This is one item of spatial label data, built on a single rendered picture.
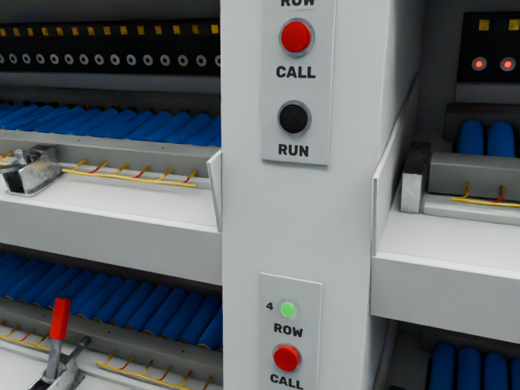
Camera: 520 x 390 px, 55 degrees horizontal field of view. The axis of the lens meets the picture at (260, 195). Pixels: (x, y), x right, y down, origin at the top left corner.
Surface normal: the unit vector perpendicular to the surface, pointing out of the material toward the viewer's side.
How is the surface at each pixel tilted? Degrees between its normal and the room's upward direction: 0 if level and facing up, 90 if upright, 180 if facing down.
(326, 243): 90
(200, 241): 105
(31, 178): 90
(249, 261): 90
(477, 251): 16
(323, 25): 90
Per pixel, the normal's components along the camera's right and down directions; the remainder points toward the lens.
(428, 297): -0.37, 0.48
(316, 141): -0.38, 0.23
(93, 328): -0.09, -0.87
